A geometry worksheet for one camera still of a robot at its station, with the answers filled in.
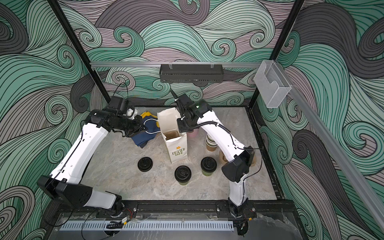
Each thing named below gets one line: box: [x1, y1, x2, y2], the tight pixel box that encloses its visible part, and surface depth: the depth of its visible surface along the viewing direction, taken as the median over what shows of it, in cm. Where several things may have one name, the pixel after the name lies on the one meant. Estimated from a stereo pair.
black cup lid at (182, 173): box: [174, 165, 192, 183], surface depth 76 cm
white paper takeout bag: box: [157, 107, 188, 164], surface depth 84 cm
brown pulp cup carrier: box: [163, 130, 180, 141], surface depth 100 cm
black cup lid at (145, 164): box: [137, 157, 154, 173], surface depth 88 cm
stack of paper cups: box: [205, 133, 218, 152], surface depth 88 cm
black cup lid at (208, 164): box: [200, 156, 218, 173], surface depth 79 cm
